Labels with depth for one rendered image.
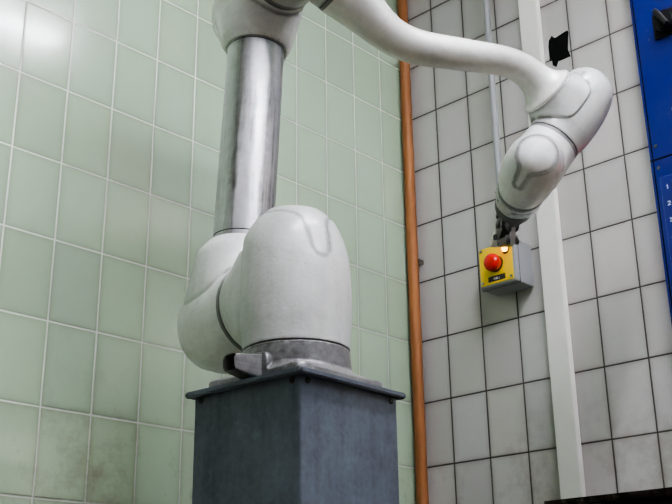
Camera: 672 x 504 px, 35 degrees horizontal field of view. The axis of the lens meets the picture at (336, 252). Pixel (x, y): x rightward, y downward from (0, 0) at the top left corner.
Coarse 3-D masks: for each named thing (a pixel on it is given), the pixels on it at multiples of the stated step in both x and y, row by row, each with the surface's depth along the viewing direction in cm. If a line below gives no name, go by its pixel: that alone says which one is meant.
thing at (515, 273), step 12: (480, 252) 239; (492, 252) 236; (516, 252) 233; (528, 252) 237; (480, 264) 238; (504, 264) 233; (516, 264) 232; (528, 264) 235; (480, 276) 238; (492, 276) 235; (504, 276) 232; (516, 276) 231; (528, 276) 234; (492, 288) 235; (504, 288) 236; (516, 288) 236
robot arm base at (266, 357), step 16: (256, 352) 144; (272, 352) 142; (288, 352) 142; (304, 352) 142; (320, 352) 142; (336, 352) 144; (224, 368) 140; (240, 368) 139; (256, 368) 141; (272, 368) 140; (288, 368) 137; (320, 368) 140; (336, 368) 143
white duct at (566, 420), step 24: (528, 0) 255; (528, 24) 253; (528, 48) 251; (528, 120) 246; (552, 192) 236; (552, 216) 234; (552, 240) 233; (552, 264) 231; (552, 288) 229; (552, 312) 228; (552, 336) 226; (552, 360) 225; (552, 384) 223; (576, 408) 219; (576, 432) 217; (576, 456) 215; (576, 480) 214
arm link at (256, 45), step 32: (224, 0) 187; (256, 0) 183; (224, 32) 185; (256, 32) 183; (288, 32) 186; (256, 64) 181; (224, 96) 183; (256, 96) 179; (224, 128) 179; (256, 128) 177; (224, 160) 176; (256, 160) 174; (224, 192) 173; (256, 192) 172; (224, 224) 171; (224, 256) 165; (192, 288) 167; (192, 320) 164; (192, 352) 167; (224, 352) 160
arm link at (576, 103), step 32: (352, 0) 177; (384, 32) 180; (416, 32) 182; (416, 64) 185; (448, 64) 185; (480, 64) 186; (512, 64) 188; (544, 96) 189; (576, 96) 189; (608, 96) 192; (576, 128) 188
